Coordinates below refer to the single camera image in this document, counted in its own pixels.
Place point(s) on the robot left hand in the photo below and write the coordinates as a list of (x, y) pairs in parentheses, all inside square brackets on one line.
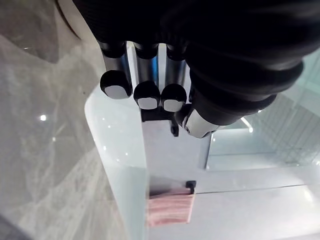
[(225, 50)]

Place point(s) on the black towel bar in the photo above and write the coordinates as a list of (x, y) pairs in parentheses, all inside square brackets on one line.
[(191, 186)]

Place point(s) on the white washtable cabinet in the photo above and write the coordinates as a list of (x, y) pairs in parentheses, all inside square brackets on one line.
[(120, 155)]

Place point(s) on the pink striped towel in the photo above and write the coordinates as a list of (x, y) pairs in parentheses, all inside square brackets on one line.
[(170, 208)]

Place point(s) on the black faucet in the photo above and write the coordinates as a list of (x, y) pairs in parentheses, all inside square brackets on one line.
[(156, 115)]

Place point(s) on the wall mirror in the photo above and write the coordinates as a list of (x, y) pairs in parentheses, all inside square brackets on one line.
[(275, 140)]

